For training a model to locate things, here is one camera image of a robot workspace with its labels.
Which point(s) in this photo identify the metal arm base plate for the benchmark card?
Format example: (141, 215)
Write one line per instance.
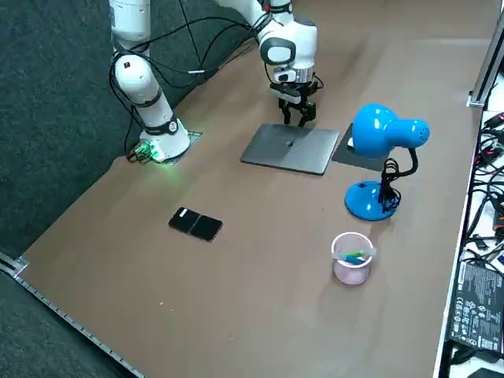
(193, 136)

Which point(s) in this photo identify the dark grey mouse pad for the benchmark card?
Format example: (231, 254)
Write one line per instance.
(346, 159)

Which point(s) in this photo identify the white computer mouse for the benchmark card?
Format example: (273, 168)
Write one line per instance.
(350, 145)

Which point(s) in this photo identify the aluminium frame post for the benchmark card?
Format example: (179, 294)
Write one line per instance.
(481, 88)

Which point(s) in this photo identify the black foldable phone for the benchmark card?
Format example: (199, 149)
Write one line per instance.
(195, 224)

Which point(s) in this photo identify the translucent pen cup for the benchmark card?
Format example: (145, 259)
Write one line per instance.
(350, 273)

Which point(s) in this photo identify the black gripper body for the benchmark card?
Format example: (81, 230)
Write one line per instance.
(305, 92)

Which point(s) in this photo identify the silver laptop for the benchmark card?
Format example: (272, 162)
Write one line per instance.
(291, 151)

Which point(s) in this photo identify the black labelled power adapter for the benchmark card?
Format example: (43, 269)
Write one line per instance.
(476, 303)

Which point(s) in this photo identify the blue desk lamp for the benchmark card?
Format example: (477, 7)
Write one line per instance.
(374, 126)

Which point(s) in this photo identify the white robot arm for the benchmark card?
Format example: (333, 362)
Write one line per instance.
(138, 82)

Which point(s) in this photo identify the aluminium table edge rail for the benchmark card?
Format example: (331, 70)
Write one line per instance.
(21, 264)

